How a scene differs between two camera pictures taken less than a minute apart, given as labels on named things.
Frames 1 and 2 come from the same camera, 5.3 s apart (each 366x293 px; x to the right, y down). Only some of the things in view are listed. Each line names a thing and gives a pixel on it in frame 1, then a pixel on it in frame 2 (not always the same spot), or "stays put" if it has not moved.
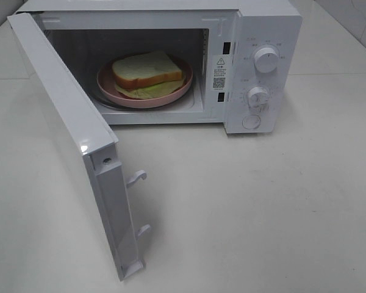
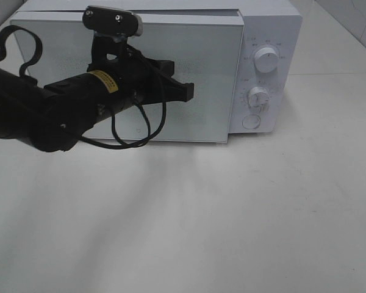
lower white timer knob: (257, 97) stays put
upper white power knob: (266, 60) stays put
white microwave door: (99, 145) → (206, 50)
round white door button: (251, 121) stays put
